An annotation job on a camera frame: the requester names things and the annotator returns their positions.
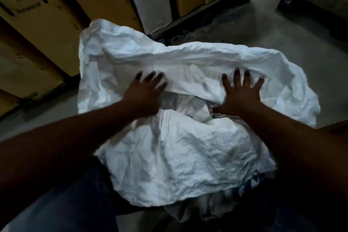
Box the person's left hand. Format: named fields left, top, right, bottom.
left=122, top=70, right=168, bottom=118

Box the person's right hand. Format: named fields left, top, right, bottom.
left=212, top=69, right=266, bottom=117

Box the white woven sack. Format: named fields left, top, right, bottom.
left=77, top=19, right=321, bottom=223

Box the person's right forearm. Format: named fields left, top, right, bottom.
left=242, top=104, right=348, bottom=213

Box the person's left forearm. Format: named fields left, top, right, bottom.
left=0, top=100, right=142, bottom=221

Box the person's left leg in jeans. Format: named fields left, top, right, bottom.
left=3, top=158, right=120, bottom=232

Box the dark blue pallet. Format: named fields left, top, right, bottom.
left=276, top=0, right=348, bottom=42
left=149, top=0, right=256, bottom=45

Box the row of tall cardboard boxes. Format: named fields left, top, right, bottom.
left=0, top=0, right=232, bottom=117

